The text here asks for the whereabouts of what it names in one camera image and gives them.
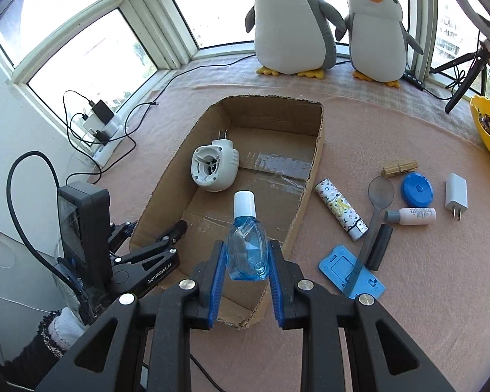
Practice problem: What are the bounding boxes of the black tripod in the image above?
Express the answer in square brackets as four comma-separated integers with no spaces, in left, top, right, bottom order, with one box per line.
[430,41,490,114]

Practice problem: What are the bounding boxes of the black power adapter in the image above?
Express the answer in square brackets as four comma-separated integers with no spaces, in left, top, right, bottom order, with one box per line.
[90,100,115,123]

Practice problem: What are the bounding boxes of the pink felt mat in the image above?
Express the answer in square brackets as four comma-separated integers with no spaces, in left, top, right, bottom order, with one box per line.
[86,61,490,392]

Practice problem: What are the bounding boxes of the black cylinder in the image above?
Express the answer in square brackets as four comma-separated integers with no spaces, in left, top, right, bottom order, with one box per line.
[365,224,393,271]

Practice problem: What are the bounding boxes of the white wall charger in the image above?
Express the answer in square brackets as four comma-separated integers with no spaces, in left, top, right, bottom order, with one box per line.
[445,172,469,222]

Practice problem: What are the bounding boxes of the yellow fruit bowl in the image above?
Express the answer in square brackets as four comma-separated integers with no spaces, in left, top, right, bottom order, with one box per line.
[469,95,490,172]

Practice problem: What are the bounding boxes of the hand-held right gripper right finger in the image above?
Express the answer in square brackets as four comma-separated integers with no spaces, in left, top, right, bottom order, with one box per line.
[268,240,458,392]

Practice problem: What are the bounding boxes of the white window frame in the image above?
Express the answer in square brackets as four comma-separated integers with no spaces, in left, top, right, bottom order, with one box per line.
[0,0,446,90]

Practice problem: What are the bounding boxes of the black adapter cable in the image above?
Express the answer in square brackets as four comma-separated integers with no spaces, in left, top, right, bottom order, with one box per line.
[62,90,96,148]

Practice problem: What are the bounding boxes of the white plug-in device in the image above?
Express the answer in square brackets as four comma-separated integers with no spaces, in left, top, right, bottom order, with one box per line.
[191,130,241,192]

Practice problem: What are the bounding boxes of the white plug adapter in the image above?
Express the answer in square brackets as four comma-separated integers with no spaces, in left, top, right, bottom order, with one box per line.
[82,112,103,131]

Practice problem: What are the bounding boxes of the blue phone stand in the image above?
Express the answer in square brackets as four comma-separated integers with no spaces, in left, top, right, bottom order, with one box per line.
[318,245,386,300]

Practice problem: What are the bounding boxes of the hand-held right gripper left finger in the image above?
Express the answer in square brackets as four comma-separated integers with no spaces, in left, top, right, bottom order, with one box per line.
[35,240,225,392]

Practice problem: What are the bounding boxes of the black power strip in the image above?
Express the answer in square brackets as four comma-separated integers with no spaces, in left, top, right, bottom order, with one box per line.
[402,70,426,91]

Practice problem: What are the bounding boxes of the beige checkered cloth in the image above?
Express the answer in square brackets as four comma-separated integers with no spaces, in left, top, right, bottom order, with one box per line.
[163,51,486,139]

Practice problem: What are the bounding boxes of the black cable with loose end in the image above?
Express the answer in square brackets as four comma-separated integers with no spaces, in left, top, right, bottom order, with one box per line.
[65,100,161,186]

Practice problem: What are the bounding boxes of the cardboard box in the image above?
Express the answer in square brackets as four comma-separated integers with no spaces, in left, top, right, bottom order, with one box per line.
[128,95,325,329]

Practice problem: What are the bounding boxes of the small penguin plush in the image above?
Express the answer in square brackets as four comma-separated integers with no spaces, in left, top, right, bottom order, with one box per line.
[335,0,424,88]

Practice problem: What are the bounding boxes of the white patterned tube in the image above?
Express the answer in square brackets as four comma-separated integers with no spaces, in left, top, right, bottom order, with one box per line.
[314,178,369,241]

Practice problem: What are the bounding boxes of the small white bottle grey cap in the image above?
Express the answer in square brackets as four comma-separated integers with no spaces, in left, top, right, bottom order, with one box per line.
[384,207,437,227]

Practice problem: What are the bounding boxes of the blue bottle with white cap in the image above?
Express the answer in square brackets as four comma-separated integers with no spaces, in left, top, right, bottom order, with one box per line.
[226,190,270,282]

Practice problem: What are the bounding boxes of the large penguin plush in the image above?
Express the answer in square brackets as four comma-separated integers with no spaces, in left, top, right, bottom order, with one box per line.
[245,0,347,79]

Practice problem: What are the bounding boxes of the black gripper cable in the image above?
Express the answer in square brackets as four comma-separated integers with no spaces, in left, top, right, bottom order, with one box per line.
[6,151,82,295]

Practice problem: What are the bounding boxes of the white power strip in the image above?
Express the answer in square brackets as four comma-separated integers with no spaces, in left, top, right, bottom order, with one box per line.
[79,106,123,168]

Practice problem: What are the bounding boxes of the long black cable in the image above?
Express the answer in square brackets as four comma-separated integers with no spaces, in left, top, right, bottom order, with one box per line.
[151,53,257,103]

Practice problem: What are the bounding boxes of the blue round tape measure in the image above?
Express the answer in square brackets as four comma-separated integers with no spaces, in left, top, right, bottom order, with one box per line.
[400,171,433,208]

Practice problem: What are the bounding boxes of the wooden clothespin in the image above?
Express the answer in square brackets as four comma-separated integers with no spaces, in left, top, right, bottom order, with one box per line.
[382,160,419,178]

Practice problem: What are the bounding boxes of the person's left forearm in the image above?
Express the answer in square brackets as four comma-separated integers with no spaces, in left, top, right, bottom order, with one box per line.
[0,306,90,388]

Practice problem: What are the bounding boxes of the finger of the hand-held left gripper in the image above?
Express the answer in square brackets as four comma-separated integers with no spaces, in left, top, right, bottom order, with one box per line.
[108,220,137,254]
[116,220,188,266]

